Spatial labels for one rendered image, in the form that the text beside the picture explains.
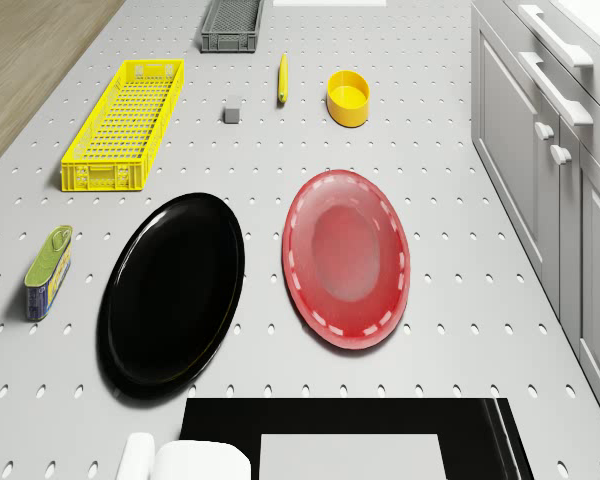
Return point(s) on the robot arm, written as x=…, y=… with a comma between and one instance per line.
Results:
x=200, y=462

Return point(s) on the red plate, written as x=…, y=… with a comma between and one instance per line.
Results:
x=347, y=260

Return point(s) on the yellow bowl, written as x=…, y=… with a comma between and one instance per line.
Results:
x=347, y=111

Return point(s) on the black plate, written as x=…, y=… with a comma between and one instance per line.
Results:
x=172, y=295

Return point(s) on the grey cube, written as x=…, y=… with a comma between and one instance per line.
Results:
x=232, y=114

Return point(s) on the banana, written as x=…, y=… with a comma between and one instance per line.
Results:
x=283, y=80

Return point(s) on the black stove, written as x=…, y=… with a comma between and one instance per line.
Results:
x=220, y=420

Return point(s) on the yellow basket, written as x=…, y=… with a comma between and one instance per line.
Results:
x=102, y=177

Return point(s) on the dark grey basket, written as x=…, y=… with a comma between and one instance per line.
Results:
x=230, y=42

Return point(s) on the white cabinet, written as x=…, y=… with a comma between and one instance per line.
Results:
x=510, y=125

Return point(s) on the flat-sided can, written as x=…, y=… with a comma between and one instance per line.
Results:
x=47, y=265

